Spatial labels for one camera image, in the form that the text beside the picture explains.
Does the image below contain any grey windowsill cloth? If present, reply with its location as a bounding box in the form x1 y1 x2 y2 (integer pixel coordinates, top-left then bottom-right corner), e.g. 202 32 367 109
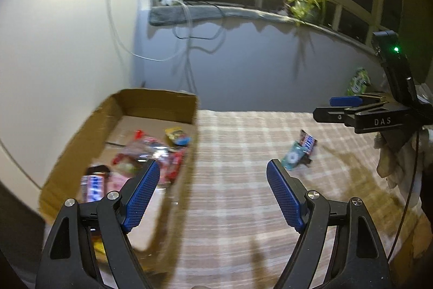
149 3 373 50

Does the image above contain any teal snack packet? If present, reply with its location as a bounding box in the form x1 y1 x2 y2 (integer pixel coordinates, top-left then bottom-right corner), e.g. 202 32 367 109
282 141 309 172

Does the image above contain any checked beige blanket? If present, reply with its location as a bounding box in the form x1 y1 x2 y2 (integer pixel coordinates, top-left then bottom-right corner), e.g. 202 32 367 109
129 109 427 289

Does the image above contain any cream cloth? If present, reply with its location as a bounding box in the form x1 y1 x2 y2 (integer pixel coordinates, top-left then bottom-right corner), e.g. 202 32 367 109
375 130 433 190

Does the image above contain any gold snack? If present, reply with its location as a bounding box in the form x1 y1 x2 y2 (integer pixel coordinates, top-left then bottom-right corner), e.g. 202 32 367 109
91 235 106 256

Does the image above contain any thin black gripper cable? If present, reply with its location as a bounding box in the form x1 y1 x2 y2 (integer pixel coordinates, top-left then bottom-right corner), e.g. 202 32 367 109
386 128 422 260

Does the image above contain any red dark snack packet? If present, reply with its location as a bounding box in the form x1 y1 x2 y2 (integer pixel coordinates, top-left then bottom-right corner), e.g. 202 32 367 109
135 130 160 148

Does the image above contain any yellow blue snack packet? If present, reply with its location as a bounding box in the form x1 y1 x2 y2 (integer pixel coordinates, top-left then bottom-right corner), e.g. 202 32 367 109
164 126 192 148

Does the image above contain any clear snack packet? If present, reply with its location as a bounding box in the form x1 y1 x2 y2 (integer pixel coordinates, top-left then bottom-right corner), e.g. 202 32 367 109
117 143 170 175

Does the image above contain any white cable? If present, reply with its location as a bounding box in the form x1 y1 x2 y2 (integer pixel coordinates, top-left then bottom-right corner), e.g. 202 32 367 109
101 0 191 63

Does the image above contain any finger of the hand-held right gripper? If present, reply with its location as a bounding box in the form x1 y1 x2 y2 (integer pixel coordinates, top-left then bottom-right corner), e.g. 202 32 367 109
329 93 390 107
312 106 346 126

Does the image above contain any brown cardboard box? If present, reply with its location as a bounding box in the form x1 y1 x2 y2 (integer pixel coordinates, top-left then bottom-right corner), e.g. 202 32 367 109
38 88 201 277

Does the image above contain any white wardrobe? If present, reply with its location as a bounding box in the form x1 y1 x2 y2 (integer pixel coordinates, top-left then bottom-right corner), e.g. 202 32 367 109
0 0 144 208

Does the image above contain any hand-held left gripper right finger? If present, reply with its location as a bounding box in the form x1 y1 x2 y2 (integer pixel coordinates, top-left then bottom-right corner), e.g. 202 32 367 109
266 158 395 289

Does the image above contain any orange red snack packet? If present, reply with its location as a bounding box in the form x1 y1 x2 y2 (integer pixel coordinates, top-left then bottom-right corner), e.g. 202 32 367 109
162 150 187 189

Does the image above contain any white pink snack packet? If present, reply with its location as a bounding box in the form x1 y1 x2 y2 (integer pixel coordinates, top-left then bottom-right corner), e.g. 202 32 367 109
107 172 131 192

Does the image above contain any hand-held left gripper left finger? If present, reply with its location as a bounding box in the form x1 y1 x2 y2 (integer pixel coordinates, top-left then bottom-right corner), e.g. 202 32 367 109
35 158 161 289

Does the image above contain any green white bag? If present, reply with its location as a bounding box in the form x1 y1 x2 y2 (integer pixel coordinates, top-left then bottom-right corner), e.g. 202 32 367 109
346 67 372 97

